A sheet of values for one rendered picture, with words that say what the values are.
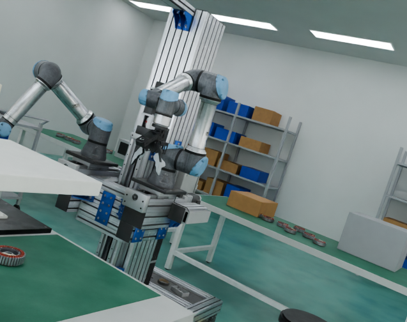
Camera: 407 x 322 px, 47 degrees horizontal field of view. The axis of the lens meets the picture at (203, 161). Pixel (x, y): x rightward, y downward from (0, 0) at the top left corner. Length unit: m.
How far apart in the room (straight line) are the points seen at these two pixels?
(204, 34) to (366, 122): 5.66
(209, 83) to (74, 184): 1.41
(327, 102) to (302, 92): 0.50
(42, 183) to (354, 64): 7.65
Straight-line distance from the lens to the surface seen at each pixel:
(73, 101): 2.81
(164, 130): 2.00
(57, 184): 1.04
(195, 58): 2.74
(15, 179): 0.97
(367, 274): 3.78
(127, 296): 1.74
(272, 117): 8.09
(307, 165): 8.28
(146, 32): 10.56
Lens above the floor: 1.40
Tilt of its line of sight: 4 degrees down
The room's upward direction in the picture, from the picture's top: 18 degrees clockwise
